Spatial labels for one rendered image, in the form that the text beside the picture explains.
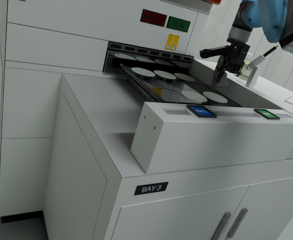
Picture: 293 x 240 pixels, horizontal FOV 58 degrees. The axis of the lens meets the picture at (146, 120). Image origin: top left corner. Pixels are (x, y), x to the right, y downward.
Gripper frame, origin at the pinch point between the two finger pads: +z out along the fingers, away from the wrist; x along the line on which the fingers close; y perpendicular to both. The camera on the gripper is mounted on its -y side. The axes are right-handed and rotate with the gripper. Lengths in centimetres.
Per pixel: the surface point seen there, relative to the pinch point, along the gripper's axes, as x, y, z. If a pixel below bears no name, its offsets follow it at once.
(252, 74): -2.2, 12.4, -10.0
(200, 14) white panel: 24.4, -10.3, -25.0
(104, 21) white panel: 2.6, -48.1, -12.9
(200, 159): -47.4, -9.7, 6.5
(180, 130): -52, -18, -2
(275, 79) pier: 146, 97, 12
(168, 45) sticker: 18.3, -20.8, -8.6
